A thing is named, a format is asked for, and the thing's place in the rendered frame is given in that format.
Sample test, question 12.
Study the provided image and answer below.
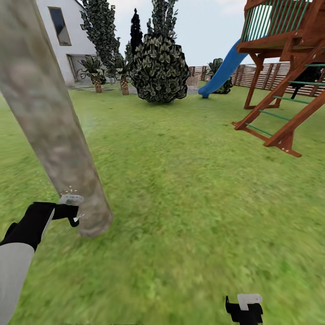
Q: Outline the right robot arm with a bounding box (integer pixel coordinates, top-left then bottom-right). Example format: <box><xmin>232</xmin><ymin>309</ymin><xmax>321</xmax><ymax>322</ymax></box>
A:
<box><xmin>225</xmin><ymin>293</ymin><xmax>263</xmax><ymax>325</ymax></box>

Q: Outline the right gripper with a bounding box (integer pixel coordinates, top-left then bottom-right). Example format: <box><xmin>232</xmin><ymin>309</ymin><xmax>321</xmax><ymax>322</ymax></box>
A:
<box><xmin>225</xmin><ymin>296</ymin><xmax>263</xmax><ymax>325</ymax></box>

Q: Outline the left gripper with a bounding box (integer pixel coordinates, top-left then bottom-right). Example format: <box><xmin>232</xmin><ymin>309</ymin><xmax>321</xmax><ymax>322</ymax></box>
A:
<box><xmin>57</xmin><ymin>204</ymin><xmax>79</xmax><ymax>219</ymax></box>

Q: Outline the pesticide atomizer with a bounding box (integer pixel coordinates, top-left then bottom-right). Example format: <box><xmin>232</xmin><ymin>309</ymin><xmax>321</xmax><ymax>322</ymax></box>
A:
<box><xmin>68</xmin><ymin>218</ymin><xmax>79</xmax><ymax>227</ymax></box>

